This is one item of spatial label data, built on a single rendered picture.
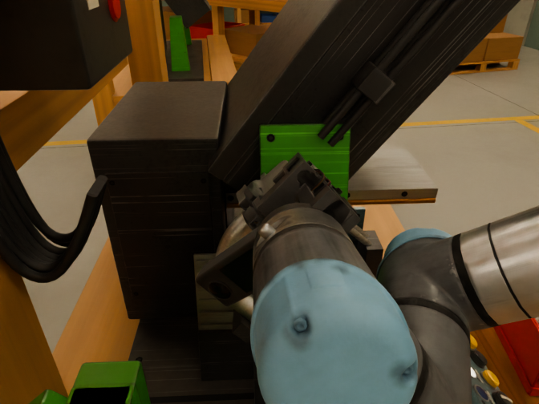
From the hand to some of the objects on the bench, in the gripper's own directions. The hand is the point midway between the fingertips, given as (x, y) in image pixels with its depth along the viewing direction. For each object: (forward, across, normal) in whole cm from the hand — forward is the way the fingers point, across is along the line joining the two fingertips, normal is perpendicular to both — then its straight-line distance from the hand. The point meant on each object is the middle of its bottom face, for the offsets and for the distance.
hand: (269, 202), depth 53 cm
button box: (+3, -43, +3) cm, 44 cm away
